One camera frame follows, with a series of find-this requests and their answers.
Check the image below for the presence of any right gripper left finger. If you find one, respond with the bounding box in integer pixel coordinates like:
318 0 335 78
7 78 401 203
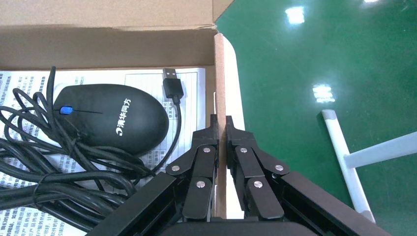
86 114 219 236

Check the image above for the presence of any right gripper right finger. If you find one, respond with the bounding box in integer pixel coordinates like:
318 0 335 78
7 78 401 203
225 116 390 236

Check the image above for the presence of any brown cardboard storage box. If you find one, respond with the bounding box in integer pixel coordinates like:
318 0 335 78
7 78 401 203
0 0 235 219

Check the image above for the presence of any black computer mouse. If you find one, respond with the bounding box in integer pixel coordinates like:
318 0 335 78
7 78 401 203
53 84 170 156

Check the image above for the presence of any printed white paper manual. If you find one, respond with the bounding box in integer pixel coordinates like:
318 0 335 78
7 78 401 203
0 67 207 236

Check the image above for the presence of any white table leg frame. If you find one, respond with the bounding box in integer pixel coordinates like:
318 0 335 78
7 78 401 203
321 109 417 224

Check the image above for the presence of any black mouse cable with USB plug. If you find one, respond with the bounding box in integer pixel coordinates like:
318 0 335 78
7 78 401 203
0 66 185 233

